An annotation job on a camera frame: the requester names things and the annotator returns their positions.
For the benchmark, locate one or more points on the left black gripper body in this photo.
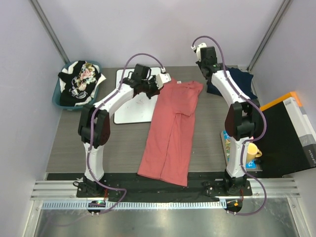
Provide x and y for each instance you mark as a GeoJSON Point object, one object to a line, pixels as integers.
{"type": "Point", "coordinates": [150, 88]}

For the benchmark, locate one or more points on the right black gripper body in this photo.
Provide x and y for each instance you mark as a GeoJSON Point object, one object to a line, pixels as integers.
{"type": "Point", "coordinates": [201, 65]}

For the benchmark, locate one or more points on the red t shirt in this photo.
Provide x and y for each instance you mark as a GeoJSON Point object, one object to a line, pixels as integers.
{"type": "Point", "coordinates": [169, 143]}

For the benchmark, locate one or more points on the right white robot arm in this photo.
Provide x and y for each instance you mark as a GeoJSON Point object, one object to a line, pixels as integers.
{"type": "Point", "coordinates": [242, 118]}

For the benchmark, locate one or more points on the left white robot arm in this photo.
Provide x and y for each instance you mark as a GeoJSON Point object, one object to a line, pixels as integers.
{"type": "Point", "coordinates": [95, 129]}

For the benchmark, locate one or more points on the white board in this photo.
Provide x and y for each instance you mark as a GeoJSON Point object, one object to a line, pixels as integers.
{"type": "Point", "coordinates": [139, 109]}

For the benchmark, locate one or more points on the folded navy t shirt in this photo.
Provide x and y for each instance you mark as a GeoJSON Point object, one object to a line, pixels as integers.
{"type": "Point", "coordinates": [242, 79]}

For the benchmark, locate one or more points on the black floral t shirt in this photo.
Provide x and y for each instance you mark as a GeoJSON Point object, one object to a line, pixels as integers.
{"type": "Point", "coordinates": [79, 81]}

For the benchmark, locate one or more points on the blue illustrated book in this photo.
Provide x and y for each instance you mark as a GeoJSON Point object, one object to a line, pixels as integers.
{"type": "Point", "coordinates": [226, 148]}

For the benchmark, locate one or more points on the teal laundry basket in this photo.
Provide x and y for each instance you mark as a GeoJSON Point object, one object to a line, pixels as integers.
{"type": "Point", "coordinates": [58, 97]}

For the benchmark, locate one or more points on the yellow cup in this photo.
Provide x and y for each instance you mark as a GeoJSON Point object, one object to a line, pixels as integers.
{"type": "Point", "coordinates": [252, 152]}

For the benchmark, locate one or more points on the black orange box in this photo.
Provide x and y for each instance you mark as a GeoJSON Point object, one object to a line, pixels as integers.
{"type": "Point", "coordinates": [289, 143]}

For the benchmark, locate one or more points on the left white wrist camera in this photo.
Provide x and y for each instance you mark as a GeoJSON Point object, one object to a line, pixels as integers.
{"type": "Point", "coordinates": [162, 79]}

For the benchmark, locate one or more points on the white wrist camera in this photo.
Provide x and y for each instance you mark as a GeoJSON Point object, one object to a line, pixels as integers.
{"type": "Point", "coordinates": [197, 50]}
{"type": "Point", "coordinates": [162, 79]}

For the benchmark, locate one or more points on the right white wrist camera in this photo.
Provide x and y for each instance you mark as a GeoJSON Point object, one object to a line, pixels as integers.
{"type": "Point", "coordinates": [197, 50]}

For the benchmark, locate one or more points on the right aluminium corner post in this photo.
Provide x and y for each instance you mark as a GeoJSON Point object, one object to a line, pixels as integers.
{"type": "Point", "coordinates": [280, 13]}

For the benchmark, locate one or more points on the aluminium corner post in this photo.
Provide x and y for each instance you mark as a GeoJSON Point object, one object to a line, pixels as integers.
{"type": "Point", "coordinates": [280, 13]}
{"type": "Point", "coordinates": [49, 29]}

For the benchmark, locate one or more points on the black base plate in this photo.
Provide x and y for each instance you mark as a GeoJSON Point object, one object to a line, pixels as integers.
{"type": "Point", "coordinates": [201, 187]}

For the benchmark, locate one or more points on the aluminium frame rail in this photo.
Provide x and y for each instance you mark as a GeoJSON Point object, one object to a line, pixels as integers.
{"type": "Point", "coordinates": [62, 195]}

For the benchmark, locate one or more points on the left aluminium corner post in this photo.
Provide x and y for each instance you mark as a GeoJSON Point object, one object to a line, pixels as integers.
{"type": "Point", "coordinates": [49, 29]}

